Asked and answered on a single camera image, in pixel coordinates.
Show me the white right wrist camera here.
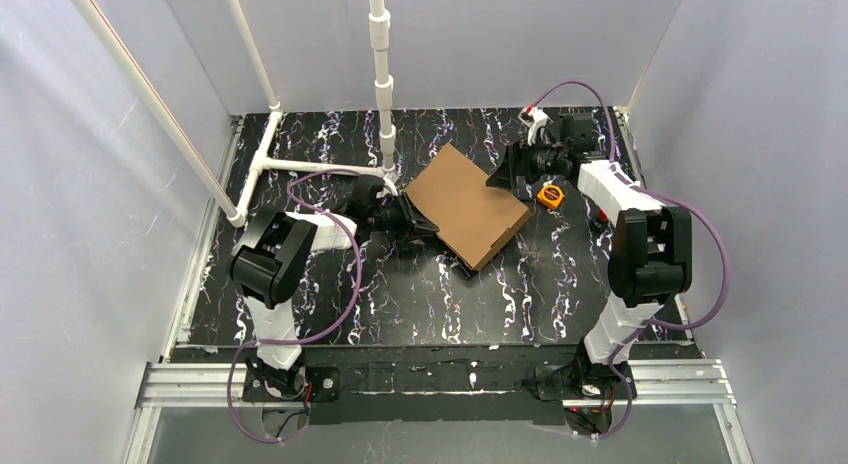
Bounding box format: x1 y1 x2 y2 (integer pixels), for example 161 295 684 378
519 105 549 147

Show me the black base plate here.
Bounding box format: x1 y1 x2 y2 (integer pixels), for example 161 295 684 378
242 344 636 432

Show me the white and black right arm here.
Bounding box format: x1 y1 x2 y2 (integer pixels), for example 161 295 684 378
486 107 692 366

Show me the white pvc pipe frame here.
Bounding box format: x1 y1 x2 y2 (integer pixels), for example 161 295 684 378
59 0 402 229

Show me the yellow tape measure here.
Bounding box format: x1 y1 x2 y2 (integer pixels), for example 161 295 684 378
535 184 565 210

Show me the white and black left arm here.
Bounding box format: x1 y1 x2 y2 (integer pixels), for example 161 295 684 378
228 174 439 374

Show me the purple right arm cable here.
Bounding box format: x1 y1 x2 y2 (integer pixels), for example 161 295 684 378
526 80 731 442

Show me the aluminium rail frame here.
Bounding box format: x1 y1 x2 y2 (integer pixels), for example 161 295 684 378
124 356 753 463

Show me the brown cardboard box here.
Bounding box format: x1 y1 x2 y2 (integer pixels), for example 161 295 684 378
404 144 532 271

